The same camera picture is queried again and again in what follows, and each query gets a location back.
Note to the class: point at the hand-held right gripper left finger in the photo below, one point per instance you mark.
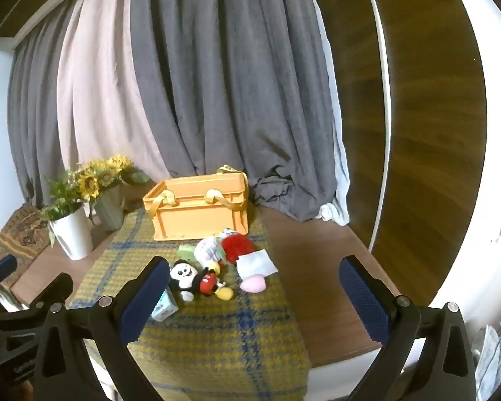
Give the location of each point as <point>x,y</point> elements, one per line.
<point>144,296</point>

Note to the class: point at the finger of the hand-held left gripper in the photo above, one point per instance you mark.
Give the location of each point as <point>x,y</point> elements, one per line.
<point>60,286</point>
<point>0,266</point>

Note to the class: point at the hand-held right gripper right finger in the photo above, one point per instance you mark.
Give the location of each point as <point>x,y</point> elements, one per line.
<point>365,300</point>

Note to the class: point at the light blue tissue packet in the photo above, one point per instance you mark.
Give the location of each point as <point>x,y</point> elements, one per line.
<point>165,305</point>

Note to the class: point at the black and red mouse plush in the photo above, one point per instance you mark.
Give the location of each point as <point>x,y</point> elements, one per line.
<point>188,277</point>

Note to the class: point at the green plush toy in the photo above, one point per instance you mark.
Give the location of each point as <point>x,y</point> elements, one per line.
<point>187,252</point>

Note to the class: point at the white plush toy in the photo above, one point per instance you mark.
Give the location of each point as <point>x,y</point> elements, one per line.
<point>208,250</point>

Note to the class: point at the orange plastic crate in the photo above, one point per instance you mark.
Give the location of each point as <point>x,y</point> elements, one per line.
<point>200,217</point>

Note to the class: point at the red plush toy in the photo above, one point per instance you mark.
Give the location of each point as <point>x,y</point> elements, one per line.
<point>238,248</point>

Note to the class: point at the pink soft toy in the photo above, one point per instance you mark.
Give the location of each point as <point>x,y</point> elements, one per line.
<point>254,285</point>

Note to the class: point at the white cloth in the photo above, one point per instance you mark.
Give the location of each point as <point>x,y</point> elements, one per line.
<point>494,359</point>
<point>256,263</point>

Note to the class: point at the brown patterned cushion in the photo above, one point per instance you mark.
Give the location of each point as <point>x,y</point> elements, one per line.
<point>21,229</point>

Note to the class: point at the white flower pot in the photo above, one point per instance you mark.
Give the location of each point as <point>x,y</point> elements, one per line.
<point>73,234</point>

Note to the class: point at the yellow plaid mat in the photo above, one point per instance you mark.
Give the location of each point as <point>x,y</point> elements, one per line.
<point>217,342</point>

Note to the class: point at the green leafy plant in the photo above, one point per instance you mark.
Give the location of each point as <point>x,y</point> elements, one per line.
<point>60,196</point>

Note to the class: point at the grey ribbed vase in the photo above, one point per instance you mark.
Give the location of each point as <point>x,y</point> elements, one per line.
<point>110,211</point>

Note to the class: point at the sunflower bouquet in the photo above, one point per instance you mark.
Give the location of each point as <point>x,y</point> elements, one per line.
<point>98,175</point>

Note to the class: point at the white sheer curtain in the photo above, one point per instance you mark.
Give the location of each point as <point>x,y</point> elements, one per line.
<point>340,175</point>

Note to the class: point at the white crumpled cloth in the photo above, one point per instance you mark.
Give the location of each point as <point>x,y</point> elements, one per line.
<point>494,359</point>

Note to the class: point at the narrow grey curtain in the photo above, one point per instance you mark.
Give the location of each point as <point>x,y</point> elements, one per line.
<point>33,112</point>

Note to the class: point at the white door trim strip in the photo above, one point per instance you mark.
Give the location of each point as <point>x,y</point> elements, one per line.
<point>385,112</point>

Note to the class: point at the dark wooden wardrobe door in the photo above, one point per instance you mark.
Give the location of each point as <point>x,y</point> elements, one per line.
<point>430,112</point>

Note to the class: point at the pale pink curtain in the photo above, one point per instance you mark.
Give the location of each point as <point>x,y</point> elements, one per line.
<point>104,92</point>

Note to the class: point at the wide grey curtain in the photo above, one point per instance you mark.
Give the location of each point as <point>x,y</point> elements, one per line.
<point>234,92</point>

